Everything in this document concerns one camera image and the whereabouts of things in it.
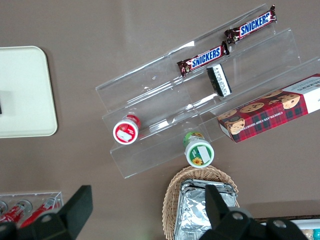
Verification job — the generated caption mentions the Snickers chocolate bar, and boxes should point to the Snickers chocolate bar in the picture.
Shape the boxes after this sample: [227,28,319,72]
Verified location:
[223,4,278,46]
[176,40,231,78]

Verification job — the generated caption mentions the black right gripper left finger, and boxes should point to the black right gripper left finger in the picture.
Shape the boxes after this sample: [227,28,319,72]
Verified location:
[0,184,94,240]

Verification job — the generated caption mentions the light oval wicker basket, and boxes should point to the light oval wicker basket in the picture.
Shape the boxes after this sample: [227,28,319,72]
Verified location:
[161,165,241,240]

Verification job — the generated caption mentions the red tartan cookie box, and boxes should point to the red tartan cookie box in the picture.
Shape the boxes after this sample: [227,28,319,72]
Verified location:
[217,73,320,144]

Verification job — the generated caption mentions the brown table cover sheet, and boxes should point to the brown table cover sheet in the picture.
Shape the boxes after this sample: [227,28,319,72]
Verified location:
[0,0,320,240]

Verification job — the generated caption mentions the aluminium foil tray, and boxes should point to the aluminium foil tray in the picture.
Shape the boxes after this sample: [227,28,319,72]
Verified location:
[173,178,239,240]

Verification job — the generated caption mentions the green lid yogurt cup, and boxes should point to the green lid yogurt cup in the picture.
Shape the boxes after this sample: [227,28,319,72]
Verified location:
[182,131,216,169]

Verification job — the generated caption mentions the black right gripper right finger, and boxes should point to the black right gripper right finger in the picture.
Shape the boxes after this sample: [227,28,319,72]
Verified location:
[198,184,310,240]

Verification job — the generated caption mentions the beige plastic serving tray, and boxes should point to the beige plastic serving tray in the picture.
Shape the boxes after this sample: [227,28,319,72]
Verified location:
[0,45,59,139]

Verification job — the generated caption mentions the clear acrylic tiered shelf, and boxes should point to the clear acrylic tiered shelf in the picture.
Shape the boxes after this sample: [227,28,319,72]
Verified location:
[95,2,320,180]

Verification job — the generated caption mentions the white plastic snack bin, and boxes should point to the white plastic snack bin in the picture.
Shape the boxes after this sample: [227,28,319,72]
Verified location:
[287,218,320,240]

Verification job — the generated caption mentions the red lid yogurt cup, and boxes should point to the red lid yogurt cup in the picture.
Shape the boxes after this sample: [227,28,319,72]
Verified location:
[112,114,142,146]

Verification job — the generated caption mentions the clear acrylic bottle rack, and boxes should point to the clear acrylic bottle rack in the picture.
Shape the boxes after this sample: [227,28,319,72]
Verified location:
[0,190,64,227]

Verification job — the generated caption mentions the small black white box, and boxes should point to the small black white box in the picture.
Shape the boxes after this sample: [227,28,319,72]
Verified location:
[206,63,233,98]

